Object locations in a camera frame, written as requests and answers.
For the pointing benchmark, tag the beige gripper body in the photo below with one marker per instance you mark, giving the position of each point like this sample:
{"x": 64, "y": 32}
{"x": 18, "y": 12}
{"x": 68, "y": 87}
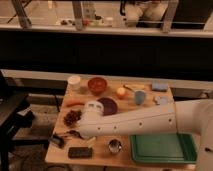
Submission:
{"x": 90, "y": 142}

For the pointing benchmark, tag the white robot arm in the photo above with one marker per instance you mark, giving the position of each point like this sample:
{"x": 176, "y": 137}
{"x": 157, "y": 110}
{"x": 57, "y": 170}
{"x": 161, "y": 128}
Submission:
{"x": 192, "y": 116}

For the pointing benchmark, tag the purple bowl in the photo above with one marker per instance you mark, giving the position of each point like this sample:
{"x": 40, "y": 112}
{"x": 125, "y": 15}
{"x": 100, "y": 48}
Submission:
{"x": 110, "y": 106}

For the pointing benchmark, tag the red bowl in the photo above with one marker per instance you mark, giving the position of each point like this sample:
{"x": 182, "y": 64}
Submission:
{"x": 97, "y": 85}

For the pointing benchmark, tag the black rectangular sponge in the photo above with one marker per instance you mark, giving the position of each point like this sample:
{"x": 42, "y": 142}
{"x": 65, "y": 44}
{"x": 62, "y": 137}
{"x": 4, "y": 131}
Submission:
{"x": 80, "y": 152}

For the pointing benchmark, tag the small metal cup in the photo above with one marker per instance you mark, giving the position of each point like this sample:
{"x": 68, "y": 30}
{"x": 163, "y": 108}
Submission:
{"x": 114, "y": 146}

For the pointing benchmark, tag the dark red grape bunch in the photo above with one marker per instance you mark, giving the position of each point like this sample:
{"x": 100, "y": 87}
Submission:
{"x": 71, "y": 117}

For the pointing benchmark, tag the black clip tool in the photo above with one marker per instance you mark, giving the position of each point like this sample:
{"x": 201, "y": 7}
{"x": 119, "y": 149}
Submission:
{"x": 57, "y": 141}

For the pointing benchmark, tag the orange carrot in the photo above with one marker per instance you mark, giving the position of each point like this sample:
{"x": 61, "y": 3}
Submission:
{"x": 71, "y": 103}

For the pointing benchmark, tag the orange fruit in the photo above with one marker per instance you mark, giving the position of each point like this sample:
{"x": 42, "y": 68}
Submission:
{"x": 121, "y": 93}

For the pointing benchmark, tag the white plastic cup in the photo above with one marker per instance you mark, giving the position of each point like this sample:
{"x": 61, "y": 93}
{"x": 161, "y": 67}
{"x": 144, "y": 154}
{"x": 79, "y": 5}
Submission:
{"x": 74, "y": 82}

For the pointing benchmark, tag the blue cup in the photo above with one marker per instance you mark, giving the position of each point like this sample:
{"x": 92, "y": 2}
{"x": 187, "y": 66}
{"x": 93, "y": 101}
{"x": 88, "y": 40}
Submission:
{"x": 139, "y": 97}

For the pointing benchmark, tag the yellow banana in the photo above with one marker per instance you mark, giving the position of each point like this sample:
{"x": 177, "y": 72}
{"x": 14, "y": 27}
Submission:
{"x": 133, "y": 87}

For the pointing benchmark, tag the black chair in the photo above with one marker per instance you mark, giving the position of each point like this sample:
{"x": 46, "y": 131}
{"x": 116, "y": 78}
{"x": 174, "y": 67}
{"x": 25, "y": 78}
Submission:
{"x": 10, "y": 120}

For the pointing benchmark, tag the grey crumpled cloth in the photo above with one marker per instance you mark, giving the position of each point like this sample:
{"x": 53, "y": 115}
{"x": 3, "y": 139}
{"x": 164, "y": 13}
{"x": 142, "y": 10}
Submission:
{"x": 161, "y": 100}

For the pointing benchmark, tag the green plastic tray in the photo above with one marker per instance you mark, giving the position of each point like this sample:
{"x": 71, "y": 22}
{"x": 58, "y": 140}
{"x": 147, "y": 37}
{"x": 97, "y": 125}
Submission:
{"x": 163, "y": 149}

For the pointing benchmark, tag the blue sponge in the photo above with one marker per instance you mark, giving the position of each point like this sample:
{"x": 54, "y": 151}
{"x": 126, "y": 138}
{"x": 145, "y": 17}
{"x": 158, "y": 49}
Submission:
{"x": 160, "y": 87}

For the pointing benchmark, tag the person in background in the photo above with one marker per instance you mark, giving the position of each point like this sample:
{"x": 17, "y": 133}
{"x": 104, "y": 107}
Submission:
{"x": 143, "y": 13}

